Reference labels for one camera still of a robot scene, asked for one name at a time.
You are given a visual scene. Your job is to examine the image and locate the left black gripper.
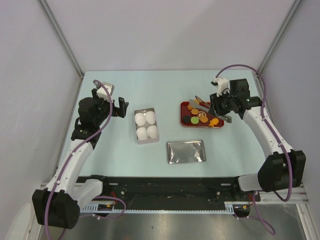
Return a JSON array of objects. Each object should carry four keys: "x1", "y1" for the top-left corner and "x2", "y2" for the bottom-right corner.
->
[{"x1": 92, "y1": 88, "x2": 128, "y2": 126}]

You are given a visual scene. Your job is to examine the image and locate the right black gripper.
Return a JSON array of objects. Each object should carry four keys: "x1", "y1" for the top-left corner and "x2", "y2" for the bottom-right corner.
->
[{"x1": 208, "y1": 89, "x2": 236, "y2": 118}]

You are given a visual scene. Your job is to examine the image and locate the metal tongs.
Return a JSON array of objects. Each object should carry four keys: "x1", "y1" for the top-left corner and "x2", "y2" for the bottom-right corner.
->
[{"x1": 189, "y1": 99, "x2": 232, "y2": 123}]

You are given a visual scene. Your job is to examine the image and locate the orange flower cookie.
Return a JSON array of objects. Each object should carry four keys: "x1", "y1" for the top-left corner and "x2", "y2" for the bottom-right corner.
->
[{"x1": 190, "y1": 108, "x2": 199, "y2": 116}]

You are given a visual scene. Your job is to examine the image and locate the black round cookie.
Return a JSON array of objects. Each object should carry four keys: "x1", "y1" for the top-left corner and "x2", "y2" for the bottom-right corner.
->
[{"x1": 182, "y1": 115, "x2": 191, "y2": 124}]

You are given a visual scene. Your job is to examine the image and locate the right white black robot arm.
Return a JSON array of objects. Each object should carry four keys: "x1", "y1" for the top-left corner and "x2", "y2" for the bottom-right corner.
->
[{"x1": 209, "y1": 77, "x2": 306, "y2": 202}]

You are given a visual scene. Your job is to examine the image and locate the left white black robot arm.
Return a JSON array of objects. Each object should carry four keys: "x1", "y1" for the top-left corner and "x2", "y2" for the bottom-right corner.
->
[{"x1": 32, "y1": 83, "x2": 129, "y2": 229}]

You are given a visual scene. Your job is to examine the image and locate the white paper cup back left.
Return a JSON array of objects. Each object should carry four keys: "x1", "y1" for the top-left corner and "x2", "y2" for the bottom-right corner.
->
[{"x1": 134, "y1": 112, "x2": 146, "y2": 127}]

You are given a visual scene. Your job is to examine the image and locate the white paper cup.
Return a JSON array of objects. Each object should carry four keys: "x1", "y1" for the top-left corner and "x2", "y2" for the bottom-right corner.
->
[
  {"x1": 136, "y1": 127, "x2": 149, "y2": 141},
  {"x1": 145, "y1": 111, "x2": 156, "y2": 125},
  {"x1": 147, "y1": 125, "x2": 159, "y2": 139},
  {"x1": 134, "y1": 112, "x2": 146, "y2": 127}
]

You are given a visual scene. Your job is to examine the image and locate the orange fish cookie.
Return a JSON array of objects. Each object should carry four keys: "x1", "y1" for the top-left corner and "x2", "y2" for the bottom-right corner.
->
[{"x1": 208, "y1": 117, "x2": 219, "y2": 127}]

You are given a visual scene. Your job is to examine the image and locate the white paper cup back right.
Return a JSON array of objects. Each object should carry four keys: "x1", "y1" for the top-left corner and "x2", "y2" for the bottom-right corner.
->
[{"x1": 145, "y1": 111, "x2": 156, "y2": 125}]

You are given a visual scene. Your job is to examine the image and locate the white paper cup front left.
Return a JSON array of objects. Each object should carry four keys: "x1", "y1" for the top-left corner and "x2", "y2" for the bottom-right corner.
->
[{"x1": 136, "y1": 127, "x2": 149, "y2": 141}]

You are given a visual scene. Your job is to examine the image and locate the green round cookie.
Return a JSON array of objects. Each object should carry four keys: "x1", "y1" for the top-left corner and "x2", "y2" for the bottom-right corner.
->
[{"x1": 190, "y1": 116, "x2": 199, "y2": 125}]

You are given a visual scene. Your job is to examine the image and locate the orange pumpkin cookie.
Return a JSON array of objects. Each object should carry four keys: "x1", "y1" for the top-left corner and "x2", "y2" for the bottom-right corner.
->
[{"x1": 187, "y1": 104, "x2": 193, "y2": 111}]

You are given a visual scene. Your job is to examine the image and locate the white paper cup front right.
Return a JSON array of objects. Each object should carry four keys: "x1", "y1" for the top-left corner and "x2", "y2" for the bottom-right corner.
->
[{"x1": 147, "y1": 125, "x2": 159, "y2": 139}]

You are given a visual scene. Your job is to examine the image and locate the red lacquer tray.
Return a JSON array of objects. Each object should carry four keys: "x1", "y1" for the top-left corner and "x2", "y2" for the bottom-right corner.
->
[{"x1": 179, "y1": 101, "x2": 225, "y2": 129}]

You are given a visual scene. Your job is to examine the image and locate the silver tin lid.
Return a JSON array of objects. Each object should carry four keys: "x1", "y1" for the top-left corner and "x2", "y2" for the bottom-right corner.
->
[{"x1": 166, "y1": 140, "x2": 207, "y2": 165}]

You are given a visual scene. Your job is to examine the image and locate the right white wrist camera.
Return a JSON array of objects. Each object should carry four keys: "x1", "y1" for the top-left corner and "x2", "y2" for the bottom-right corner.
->
[{"x1": 211, "y1": 77, "x2": 229, "y2": 97}]

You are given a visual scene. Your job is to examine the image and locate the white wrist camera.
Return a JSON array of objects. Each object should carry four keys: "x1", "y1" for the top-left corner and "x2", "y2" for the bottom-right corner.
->
[
  {"x1": 211, "y1": 77, "x2": 229, "y2": 97},
  {"x1": 96, "y1": 82, "x2": 115, "y2": 101}
]

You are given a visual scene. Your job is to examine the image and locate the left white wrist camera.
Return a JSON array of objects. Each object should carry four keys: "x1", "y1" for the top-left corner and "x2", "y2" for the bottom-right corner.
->
[{"x1": 96, "y1": 82, "x2": 115, "y2": 101}]

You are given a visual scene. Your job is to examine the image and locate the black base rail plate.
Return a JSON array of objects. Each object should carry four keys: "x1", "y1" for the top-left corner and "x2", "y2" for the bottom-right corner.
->
[{"x1": 76, "y1": 175, "x2": 252, "y2": 211}]

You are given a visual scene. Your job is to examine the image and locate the white slotted cable duct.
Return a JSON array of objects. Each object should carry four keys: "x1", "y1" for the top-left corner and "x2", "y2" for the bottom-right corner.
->
[{"x1": 80, "y1": 201, "x2": 237, "y2": 215}]

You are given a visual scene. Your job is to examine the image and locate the aluminium corner post right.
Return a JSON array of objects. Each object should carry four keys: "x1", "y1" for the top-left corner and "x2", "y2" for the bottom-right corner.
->
[{"x1": 258, "y1": 0, "x2": 304, "y2": 73}]

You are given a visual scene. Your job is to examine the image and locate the aluminium corner post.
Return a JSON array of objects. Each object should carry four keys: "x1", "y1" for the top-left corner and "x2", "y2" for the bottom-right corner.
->
[
  {"x1": 258, "y1": 0, "x2": 304, "y2": 73},
  {"x1": 37, "y1": 0, "x2": 84, "y2": 79}
]

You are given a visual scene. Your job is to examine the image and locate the aluminium frame rail right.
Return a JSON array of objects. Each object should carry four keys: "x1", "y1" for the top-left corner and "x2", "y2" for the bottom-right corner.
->
[{"x1": 254, "y1": 183, "x2": 308, "y2": 204}]

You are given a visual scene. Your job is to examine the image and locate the aluminium corner post left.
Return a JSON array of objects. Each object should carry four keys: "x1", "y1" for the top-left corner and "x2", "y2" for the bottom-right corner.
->
[{"x1": 37, "y1": 0, "x2": 84, "y2": 79}]

